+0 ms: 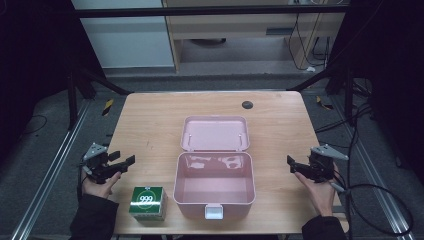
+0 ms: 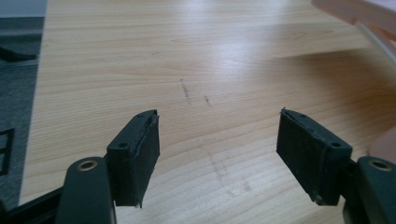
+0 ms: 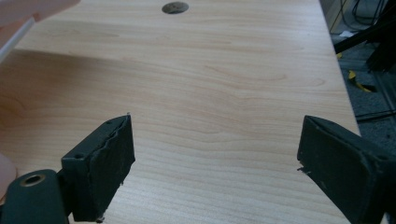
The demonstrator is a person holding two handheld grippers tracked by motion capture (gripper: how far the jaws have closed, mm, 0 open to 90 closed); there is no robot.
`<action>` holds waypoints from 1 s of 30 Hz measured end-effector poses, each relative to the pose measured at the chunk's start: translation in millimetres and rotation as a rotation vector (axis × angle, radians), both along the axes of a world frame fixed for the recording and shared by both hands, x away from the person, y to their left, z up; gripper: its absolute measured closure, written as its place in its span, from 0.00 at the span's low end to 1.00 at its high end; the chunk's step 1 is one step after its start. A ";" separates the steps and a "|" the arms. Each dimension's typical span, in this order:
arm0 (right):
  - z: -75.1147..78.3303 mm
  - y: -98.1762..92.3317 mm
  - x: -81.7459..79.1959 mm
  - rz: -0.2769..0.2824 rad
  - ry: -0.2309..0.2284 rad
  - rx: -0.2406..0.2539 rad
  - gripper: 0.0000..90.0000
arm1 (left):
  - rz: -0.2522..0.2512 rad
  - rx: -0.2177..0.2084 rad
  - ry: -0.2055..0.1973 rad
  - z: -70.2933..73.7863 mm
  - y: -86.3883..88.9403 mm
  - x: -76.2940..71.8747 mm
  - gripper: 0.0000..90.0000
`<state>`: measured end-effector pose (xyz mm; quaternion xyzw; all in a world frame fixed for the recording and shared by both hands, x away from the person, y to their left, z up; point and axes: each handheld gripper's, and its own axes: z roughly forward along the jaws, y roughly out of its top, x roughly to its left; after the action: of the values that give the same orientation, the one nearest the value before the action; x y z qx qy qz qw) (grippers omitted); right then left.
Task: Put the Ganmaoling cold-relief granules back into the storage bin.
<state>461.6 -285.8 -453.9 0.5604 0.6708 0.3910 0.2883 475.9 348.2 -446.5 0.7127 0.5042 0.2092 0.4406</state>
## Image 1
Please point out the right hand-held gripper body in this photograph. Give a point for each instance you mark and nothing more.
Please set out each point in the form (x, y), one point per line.
(321, 165)

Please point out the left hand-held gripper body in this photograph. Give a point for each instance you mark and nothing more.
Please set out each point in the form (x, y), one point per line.
(96, 160)

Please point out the green and white carton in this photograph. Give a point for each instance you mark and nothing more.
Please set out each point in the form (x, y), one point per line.
(148, 203)

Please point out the pink plastic storage box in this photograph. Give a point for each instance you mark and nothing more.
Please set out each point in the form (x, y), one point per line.
(215, 186)

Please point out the person's left hand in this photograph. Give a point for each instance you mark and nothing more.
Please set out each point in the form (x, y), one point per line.
(98, 189)

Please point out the person's right hand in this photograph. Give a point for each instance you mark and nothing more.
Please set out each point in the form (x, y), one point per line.
(321, 196)

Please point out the yellow and black tape strip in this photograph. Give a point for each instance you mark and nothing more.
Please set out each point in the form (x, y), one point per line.
(324, 104)
(107, 107)

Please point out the black metal stand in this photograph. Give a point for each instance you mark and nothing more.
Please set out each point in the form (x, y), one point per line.
(71, 100)
(348, 96)

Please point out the white plug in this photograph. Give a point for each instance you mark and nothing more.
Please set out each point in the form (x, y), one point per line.
(310, 69)

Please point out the black curtain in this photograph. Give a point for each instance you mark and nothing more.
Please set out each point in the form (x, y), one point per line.
(386, 66)
(33, 66)

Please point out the white cabinet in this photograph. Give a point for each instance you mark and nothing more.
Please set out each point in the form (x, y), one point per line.
(126, 43)

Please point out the wooden desk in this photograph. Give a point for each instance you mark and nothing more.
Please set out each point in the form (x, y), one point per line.
(233, 25)

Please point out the aluminium floor rail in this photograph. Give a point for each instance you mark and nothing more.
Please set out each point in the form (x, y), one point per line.
(376, 190)
(50, 173)

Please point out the black horizontal frame bar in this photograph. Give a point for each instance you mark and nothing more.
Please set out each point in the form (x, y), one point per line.
(200, 12)

